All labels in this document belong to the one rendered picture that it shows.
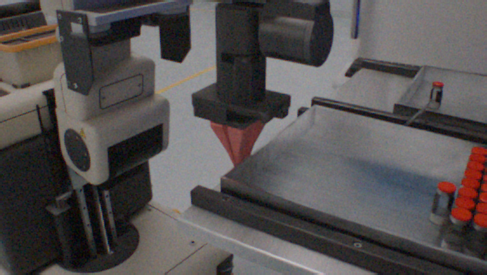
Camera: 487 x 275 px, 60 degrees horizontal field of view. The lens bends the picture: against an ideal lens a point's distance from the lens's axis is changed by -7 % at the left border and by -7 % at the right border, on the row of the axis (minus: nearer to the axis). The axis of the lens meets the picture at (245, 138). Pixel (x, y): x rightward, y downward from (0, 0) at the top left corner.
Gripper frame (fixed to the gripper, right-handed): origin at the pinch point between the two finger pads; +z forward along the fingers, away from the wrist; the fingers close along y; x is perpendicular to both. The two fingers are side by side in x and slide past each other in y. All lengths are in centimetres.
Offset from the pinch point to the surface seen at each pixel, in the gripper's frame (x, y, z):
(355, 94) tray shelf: 37.8, 1.9, 2.4
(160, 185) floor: 94, -107, 91
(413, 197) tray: 7.4, 20.4, 2.2
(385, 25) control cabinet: 87, -6, -1
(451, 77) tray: 54, 18, 0
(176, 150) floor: 127, -123, 91
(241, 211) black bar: -7.7, 5.0, 0.8
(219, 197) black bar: -7.1, 1.7, 0.5
